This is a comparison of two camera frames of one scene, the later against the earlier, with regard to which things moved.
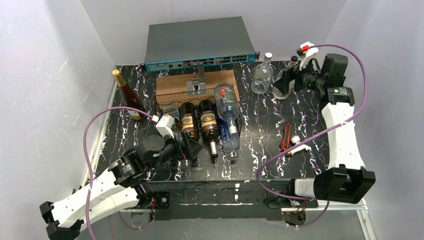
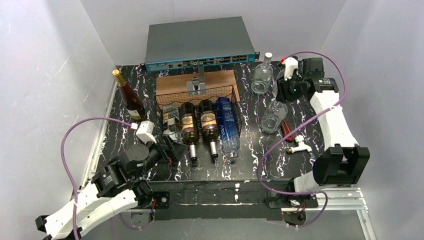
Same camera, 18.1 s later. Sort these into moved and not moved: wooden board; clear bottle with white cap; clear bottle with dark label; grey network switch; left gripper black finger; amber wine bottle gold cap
Moved: clear bottle with dark label; left gripper black finger
Not moved: grey network switch; clear bottle with white cap; amber wine bottle gold cap; wooden board
